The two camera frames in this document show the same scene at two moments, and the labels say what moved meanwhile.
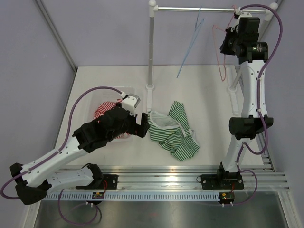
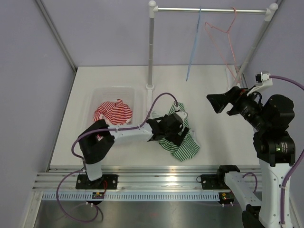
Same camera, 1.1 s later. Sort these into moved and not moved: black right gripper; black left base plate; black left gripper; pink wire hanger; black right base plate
Moved: pink wire hanger; black right gripper; black left gripper
Not moved: black left base plate; black right base plate
